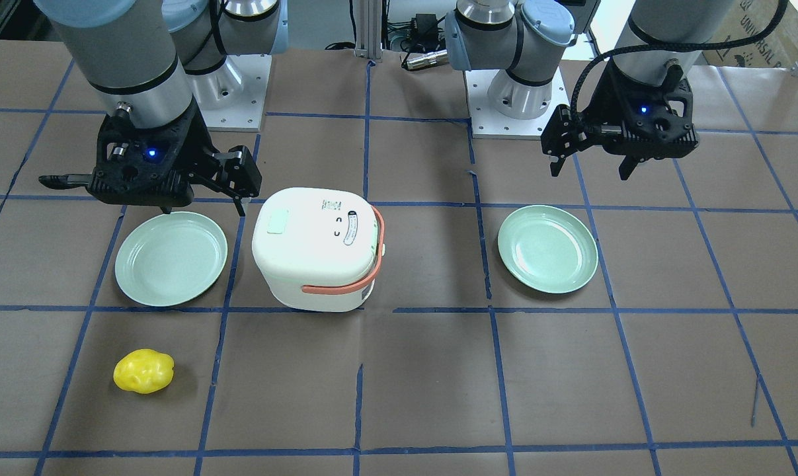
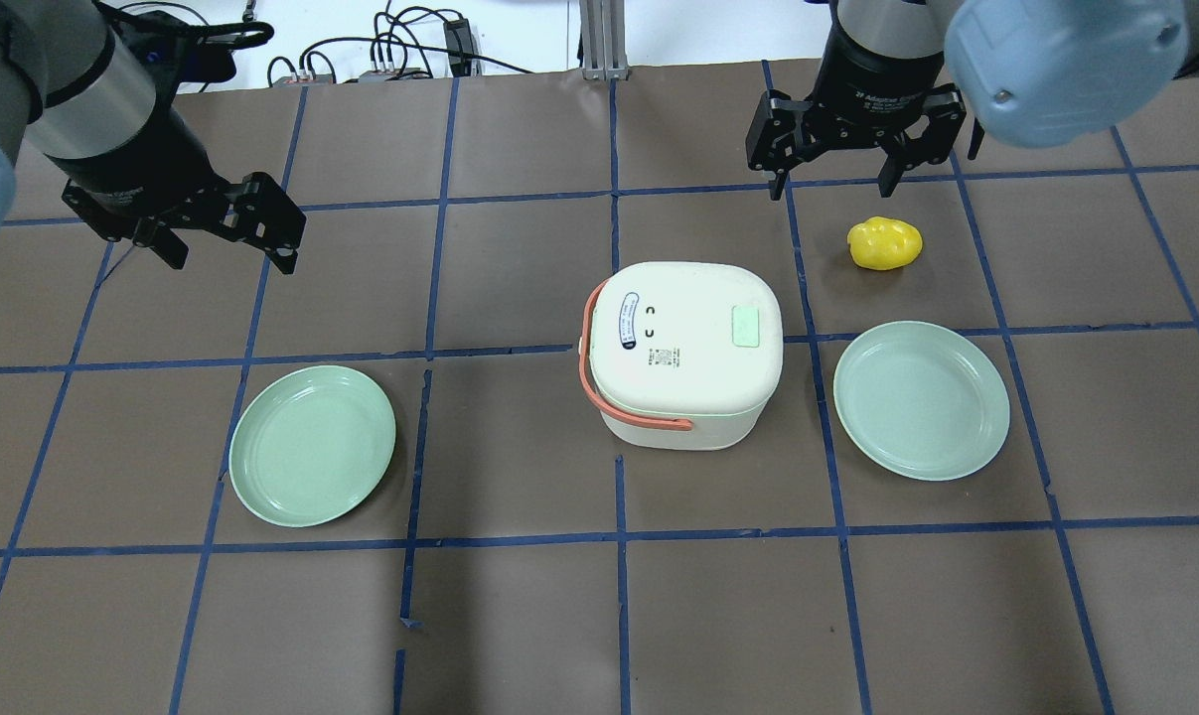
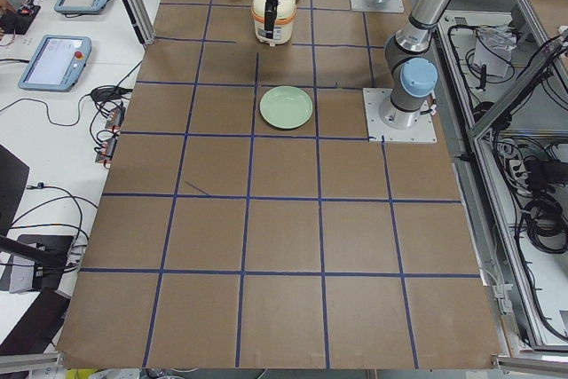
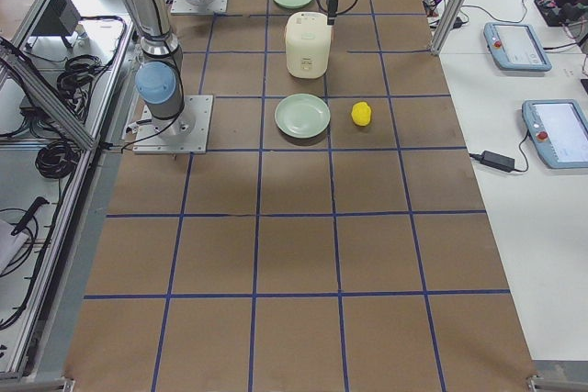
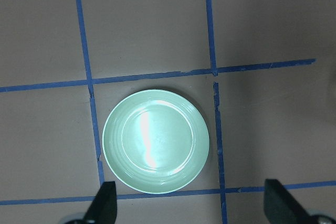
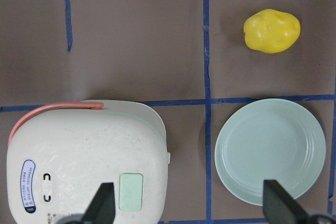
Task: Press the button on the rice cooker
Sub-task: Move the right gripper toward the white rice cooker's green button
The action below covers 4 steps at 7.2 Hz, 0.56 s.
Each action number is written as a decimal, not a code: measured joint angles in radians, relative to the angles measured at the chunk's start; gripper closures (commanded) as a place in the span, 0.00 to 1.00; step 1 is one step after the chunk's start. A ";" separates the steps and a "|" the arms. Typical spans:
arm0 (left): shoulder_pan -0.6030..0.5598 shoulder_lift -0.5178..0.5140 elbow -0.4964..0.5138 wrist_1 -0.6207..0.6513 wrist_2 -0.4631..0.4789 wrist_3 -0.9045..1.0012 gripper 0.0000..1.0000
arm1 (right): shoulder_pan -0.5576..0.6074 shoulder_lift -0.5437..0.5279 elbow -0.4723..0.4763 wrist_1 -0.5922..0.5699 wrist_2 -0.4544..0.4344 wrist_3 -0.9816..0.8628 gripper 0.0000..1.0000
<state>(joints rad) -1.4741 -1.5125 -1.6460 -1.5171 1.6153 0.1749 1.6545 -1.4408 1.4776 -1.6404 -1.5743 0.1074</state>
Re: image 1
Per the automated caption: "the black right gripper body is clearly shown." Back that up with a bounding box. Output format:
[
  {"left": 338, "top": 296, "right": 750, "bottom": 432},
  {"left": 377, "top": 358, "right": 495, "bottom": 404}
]
[{"left": 38, "top": 100, "right": 216, "bottom": 208}]

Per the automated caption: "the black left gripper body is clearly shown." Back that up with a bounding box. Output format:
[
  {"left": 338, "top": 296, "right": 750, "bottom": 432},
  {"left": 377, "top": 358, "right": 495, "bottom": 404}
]
[{"left": 577, "top": 60, "right": 699, "bottom": 159}]

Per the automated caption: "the white rice cooker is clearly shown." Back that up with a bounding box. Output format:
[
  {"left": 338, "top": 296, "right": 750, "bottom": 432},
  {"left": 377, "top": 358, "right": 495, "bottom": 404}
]
[{"left": 251, "top": 187, "right": 385, "bottom": 313}]

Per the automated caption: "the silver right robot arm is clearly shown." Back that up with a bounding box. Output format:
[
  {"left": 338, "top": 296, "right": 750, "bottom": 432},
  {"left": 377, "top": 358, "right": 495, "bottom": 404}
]
[{"left": 36, "top": 1, "right": 289, "bottom": 215}]

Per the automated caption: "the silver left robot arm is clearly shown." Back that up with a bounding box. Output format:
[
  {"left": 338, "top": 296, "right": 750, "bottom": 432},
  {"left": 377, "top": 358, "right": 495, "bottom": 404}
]
[{"left": 444, "top": 1, "right": 789, "bottom": 180}]

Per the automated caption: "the green plate near potato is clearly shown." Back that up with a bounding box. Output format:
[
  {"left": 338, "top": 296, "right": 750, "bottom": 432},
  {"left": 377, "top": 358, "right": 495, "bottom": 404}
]
[{"left": 114, "top": 212, "right": 227, "bottom": 307}]

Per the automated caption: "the green plate far side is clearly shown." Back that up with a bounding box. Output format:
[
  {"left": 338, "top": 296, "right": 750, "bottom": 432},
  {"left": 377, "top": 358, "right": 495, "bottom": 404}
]
[{"left": 497, "top": 205, "right": 598, "bottom": 294}]

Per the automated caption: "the yellow potato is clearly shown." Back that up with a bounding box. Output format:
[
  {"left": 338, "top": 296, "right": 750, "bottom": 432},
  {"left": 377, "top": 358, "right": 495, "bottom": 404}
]
[{"left": 112, "top": 348, "right": 175, "bottom": 395}]

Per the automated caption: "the cardboard box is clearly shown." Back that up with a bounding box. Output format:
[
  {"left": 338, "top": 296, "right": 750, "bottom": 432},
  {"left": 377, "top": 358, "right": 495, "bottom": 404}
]
[{"left": 703, "top": 0, "right": 798, "bottom": 69}]

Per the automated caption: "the black power adapter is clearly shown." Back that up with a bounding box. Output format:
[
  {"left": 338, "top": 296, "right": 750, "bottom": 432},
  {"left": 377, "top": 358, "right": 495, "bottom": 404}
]
[{"left": 410, "top": 13, "right": 439, "bottom": 42}]

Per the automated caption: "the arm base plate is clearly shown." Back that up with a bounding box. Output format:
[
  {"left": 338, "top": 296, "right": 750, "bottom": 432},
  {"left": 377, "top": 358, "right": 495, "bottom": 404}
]
[
  {"left": 464, "top": 69, "right": 570, "bottom": 139},
  {"left": 190, "top": 54, "right": 272, "bottom": 133}
]

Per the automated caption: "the black braided cable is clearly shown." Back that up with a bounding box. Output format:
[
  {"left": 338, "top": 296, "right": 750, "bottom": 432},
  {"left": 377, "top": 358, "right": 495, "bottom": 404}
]
[{"left": 569, "top": 0, "right": 789, "bottom": 126}]

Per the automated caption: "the aluminium frame post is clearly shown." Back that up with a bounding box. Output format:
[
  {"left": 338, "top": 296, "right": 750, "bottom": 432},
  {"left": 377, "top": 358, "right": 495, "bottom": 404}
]
[{"left": 351, "top": 1, "right": 386, "bottom": 63}]

